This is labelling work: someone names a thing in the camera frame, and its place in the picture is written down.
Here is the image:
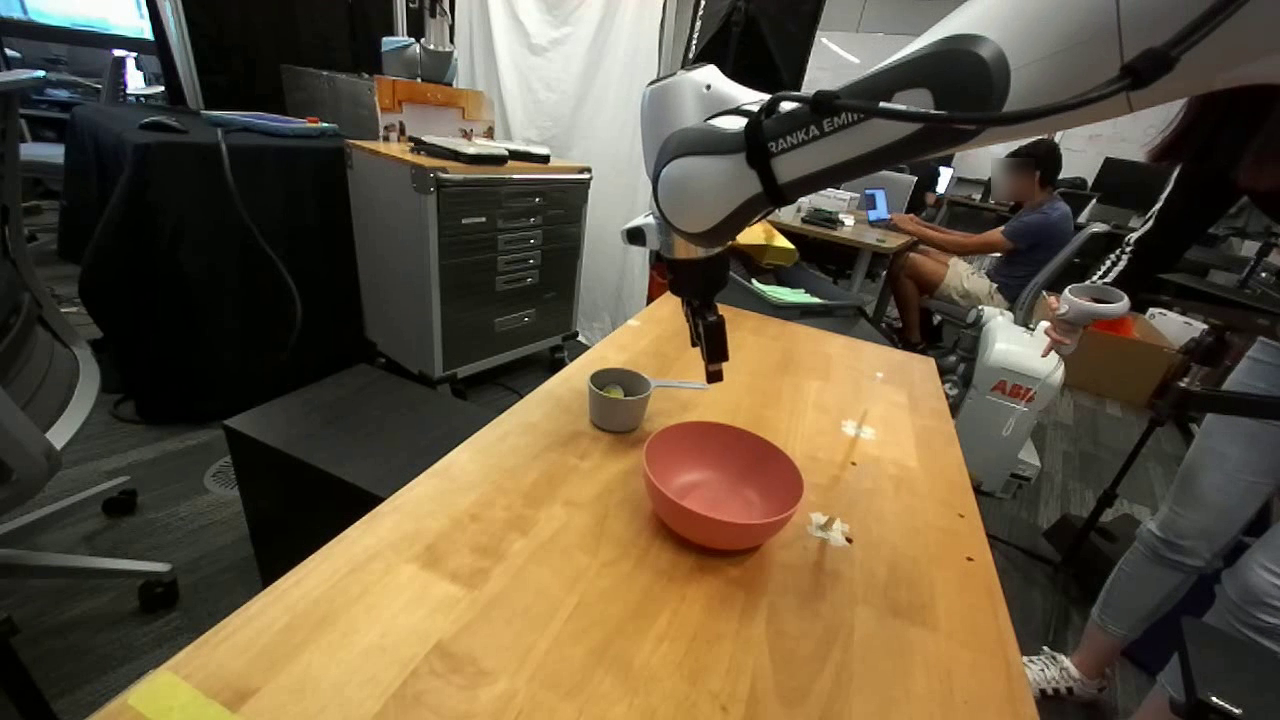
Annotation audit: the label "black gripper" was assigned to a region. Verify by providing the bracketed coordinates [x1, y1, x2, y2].
[658, 243, 737, 388]

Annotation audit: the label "grey measuring cup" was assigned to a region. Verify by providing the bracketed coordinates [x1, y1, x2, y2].
[582, 364, 714, 441]

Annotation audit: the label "pink bowl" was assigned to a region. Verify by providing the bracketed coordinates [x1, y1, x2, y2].
[639, 416, 809, 555]

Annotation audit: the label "white ABB robot base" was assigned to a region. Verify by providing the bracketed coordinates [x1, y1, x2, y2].
[950, 299, 1072, 496]

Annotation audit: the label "grey drawer cabinet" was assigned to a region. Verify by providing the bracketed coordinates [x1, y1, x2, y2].
[345, 136, 596, 388]

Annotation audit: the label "open laptop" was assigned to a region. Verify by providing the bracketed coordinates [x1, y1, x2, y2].
[851, 180, 899, 229]

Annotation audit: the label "white tape cross marker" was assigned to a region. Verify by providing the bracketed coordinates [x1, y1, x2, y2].
[803, 509, 860, 551]

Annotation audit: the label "white curtain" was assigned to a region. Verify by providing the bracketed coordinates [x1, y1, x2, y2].
[450, 0, 696, 343]

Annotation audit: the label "black keyboard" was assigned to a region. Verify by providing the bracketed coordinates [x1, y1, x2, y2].
[402, 128, 555, 166]

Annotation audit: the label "seated person blue shirt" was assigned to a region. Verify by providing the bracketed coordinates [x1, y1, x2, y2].
[883, 136, 1080, 350]

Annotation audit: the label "orange wooden box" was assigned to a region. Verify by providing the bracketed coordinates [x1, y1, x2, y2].
[372, 72, 494, 144]

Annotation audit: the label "low black box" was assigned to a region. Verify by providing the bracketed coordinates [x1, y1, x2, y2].
[221, 350, 571, 586]

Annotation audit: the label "orange white container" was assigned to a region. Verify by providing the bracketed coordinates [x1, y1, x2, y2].
[1056, 281, 1137, 343]

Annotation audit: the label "blue grey bin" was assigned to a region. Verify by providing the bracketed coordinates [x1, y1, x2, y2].
[374, 31, 455, 86]

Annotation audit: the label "cardboard box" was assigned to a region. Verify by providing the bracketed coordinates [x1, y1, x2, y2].
[1056, 311, 1194, 413]

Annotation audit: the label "black tripod stand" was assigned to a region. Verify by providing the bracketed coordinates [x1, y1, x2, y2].
[1050, 375, 1280, 565]

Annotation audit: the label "standing person light jeans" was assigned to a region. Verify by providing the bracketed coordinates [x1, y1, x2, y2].
[1021, 80, 1280, 720]

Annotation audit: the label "black backdrop panel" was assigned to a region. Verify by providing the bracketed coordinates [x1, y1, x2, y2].
[165, 0, 402, 114]

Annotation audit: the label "black draped desk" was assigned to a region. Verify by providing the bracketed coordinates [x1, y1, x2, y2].
[57, 99, 372, 428]

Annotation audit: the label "yellow tape strip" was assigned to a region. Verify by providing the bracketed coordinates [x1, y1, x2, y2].
[114, 667, 236, 720]

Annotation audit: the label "grey office chair with wheels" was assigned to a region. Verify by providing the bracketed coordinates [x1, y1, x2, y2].
[0, 72, 182, 615]

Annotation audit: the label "computer monitor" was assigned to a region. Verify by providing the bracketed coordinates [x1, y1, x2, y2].
[0, 0, 161, 46]

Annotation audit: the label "yellow wrist camera mount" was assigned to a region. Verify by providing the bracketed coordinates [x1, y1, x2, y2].
[726, 215, 803, 281]

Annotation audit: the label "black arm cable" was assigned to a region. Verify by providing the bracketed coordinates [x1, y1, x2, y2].
[738, 0, 1262, 212]

